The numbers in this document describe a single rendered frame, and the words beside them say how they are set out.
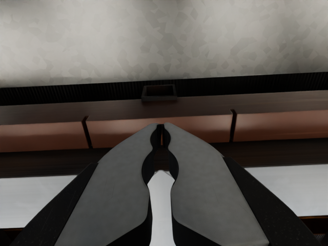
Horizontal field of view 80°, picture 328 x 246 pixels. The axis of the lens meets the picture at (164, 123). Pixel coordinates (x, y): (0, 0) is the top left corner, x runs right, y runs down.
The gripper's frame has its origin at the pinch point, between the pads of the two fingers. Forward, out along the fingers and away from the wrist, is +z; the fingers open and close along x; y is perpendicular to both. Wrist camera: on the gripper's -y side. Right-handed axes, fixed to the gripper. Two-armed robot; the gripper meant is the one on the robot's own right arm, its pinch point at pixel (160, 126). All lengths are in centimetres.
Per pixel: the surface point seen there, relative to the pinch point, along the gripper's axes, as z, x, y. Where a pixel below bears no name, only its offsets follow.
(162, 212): 5.6, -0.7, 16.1
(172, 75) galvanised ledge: 24.5, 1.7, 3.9
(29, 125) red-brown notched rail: 9.9, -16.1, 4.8
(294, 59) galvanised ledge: 24.5, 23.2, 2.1
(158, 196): 5.6, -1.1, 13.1
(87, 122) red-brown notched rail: 9.9, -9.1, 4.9
